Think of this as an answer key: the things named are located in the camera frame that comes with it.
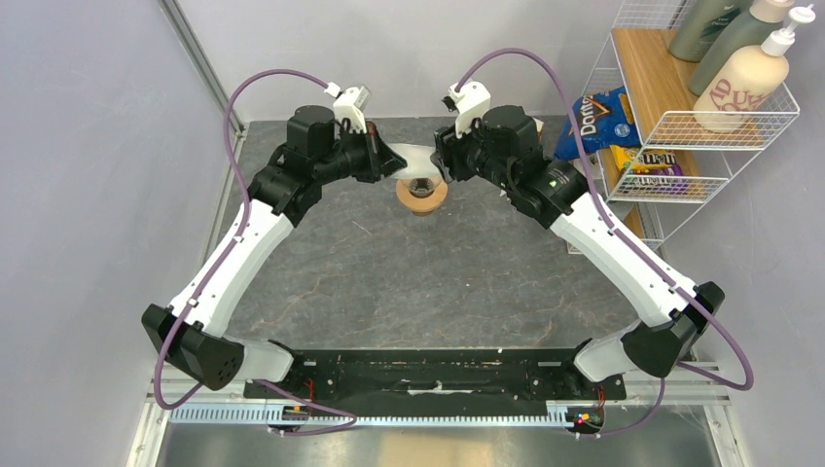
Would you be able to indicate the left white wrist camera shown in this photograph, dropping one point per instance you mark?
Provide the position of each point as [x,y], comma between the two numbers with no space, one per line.
[349,105]

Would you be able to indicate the yellow M&M's candy bag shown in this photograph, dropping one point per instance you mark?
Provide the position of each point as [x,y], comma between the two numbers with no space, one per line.
[655,171]

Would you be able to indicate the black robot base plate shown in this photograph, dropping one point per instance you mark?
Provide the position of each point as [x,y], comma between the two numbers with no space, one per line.
[444,382]

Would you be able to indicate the round wooden dripper stand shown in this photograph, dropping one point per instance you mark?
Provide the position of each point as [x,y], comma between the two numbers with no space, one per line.
[421,205]

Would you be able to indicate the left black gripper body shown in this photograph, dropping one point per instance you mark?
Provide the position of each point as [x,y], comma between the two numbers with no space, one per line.
[354,156]

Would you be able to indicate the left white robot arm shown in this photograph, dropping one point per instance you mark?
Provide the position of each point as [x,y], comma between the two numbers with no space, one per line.
[190,332]

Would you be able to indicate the clear glass dripper cone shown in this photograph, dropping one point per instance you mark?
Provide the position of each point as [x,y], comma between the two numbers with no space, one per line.
[422,187]

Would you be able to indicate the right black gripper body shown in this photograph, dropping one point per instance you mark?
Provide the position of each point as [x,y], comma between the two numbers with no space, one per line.
[468,152]

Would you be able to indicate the blue Doritos chip bag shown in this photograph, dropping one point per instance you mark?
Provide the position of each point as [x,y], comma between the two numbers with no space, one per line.
[605,119]

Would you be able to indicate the green bottle beige cap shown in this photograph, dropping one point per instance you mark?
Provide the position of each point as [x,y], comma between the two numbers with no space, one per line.
[751,27]

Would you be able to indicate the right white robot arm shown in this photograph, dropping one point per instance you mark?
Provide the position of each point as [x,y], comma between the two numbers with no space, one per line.
[502,146]

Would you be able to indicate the dark green bottle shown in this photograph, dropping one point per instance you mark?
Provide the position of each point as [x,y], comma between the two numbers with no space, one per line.
[701,27]

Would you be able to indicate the single white coffee filter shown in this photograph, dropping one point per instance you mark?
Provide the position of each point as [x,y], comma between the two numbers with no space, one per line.
[418,159]

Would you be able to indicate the cream pump lotion bottle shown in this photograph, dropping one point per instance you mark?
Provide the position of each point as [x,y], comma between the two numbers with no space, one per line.
[749,77]

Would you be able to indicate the aluminium frame rail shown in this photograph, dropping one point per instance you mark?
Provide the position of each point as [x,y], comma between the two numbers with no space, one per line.
[242,403]

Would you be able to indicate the white wire shelf rack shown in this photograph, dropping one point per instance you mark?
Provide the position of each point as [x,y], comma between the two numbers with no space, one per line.
[635,57]

